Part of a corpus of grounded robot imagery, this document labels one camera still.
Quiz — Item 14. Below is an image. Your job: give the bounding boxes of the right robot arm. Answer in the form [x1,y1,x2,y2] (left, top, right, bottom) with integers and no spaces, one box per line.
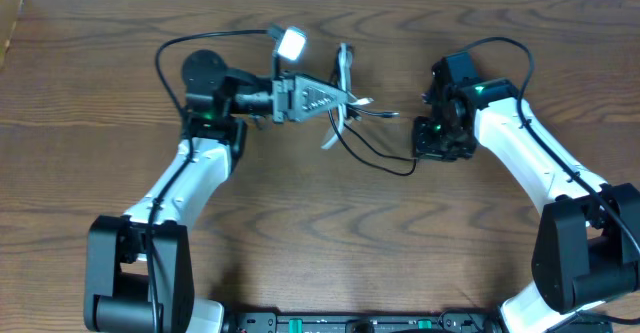
[412,52,639,332]

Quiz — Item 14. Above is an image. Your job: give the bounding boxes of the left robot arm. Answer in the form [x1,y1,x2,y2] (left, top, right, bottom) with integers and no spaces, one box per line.
[84,49,352,332]

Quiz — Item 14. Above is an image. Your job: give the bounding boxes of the cardboard box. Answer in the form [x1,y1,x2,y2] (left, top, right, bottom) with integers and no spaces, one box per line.
[0,0,24,66]

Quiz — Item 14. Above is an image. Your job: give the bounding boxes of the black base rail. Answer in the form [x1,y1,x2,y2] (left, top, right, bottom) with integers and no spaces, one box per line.
[224,311,614,333]

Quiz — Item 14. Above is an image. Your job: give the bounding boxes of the white usb cable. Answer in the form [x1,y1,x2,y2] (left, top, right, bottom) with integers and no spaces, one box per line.
[319,42,375,151]

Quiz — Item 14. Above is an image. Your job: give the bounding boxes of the black usb cable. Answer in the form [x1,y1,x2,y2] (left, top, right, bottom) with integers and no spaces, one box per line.
[327,45,419,178]

